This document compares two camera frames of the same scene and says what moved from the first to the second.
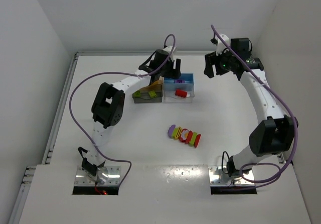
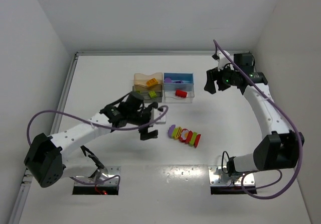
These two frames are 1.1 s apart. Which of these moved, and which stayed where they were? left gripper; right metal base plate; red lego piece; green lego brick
Moved: left gripper
Stayed: red lego piece; green lego brick; right metal base plate
